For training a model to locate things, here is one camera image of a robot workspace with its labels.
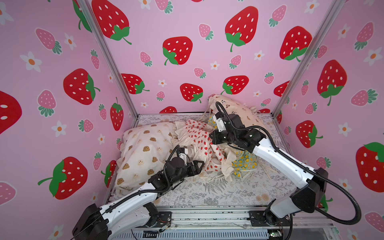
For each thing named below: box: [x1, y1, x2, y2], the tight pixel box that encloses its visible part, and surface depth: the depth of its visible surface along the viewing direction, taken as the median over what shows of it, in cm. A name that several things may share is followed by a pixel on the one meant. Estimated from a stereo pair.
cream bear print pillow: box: [115, 121, 177, 190], surface depth 88 cm
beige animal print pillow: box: [208, 95, 265, 128], surface depth 98 cm
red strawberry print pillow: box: [175, 119, 226, 172], surface depth 84 cm
